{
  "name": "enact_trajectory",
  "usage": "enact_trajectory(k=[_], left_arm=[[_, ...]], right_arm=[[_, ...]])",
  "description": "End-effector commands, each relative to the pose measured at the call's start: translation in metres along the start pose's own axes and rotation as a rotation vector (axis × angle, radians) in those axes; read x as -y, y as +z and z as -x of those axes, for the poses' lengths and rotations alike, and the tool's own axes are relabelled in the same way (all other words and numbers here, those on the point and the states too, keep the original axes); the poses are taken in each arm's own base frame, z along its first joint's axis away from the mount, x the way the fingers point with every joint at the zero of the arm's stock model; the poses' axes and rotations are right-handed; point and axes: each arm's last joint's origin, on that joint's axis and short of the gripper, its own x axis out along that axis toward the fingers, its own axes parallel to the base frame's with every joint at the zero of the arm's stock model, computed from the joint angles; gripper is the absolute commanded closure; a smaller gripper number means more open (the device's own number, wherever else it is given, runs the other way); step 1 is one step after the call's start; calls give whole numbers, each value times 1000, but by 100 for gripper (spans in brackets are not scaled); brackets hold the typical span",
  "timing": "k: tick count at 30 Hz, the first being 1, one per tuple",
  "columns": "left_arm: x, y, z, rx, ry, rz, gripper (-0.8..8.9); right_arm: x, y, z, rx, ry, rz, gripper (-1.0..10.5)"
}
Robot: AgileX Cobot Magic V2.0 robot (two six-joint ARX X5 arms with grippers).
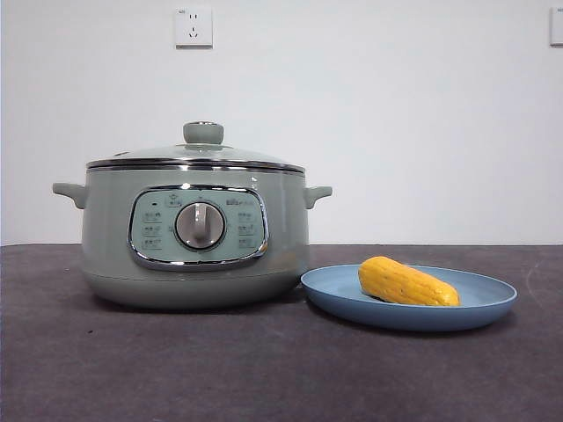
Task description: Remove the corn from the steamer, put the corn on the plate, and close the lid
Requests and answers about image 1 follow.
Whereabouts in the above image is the glass lid with green knob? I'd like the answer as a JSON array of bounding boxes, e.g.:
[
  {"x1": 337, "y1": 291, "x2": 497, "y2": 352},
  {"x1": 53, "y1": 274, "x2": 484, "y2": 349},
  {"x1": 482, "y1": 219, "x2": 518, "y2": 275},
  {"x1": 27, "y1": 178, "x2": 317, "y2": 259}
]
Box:
[{"x1": 84, "y1": 120, "x2": 305, "y2": 172}]

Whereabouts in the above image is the pale green electric steamer pot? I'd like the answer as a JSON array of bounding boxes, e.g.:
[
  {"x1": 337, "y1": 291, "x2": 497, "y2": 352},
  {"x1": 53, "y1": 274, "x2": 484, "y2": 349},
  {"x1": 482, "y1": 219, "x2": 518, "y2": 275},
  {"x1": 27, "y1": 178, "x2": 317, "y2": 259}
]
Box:
[{"x1": 51, "y1": 164, "x2": 333, "y2": 311}]

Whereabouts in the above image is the round blue plate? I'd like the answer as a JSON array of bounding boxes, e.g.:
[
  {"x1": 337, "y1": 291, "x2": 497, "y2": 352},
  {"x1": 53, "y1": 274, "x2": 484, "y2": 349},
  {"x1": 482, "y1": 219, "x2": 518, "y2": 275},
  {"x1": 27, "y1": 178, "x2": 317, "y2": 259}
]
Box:
[{"x1": 299, "y1": 263, "x2": 519, "y2": 332}]

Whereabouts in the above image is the white wall power socket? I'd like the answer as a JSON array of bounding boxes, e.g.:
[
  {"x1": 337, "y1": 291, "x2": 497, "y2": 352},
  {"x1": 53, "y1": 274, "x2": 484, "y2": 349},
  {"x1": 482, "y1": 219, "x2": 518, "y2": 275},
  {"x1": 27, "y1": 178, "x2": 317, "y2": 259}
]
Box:
[{"x1": 174, "y1": 6, "x2": 214, "y2": 50}]

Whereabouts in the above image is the white wall plate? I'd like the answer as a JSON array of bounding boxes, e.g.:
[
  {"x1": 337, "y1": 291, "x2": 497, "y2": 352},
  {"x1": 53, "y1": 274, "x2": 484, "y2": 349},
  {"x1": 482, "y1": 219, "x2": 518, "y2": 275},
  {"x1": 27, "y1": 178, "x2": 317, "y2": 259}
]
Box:
[{"x1": 549, "y1": 6, "x2": 563, "y2": 47}]

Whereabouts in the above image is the yellow corn cob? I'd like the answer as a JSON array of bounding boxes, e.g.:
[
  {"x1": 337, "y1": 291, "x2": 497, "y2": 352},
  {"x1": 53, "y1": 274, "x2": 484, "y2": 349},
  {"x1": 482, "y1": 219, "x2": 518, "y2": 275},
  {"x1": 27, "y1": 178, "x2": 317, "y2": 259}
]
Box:
[{"x1": 356, "y1": 255, "x2": 462, "y2": 308}]

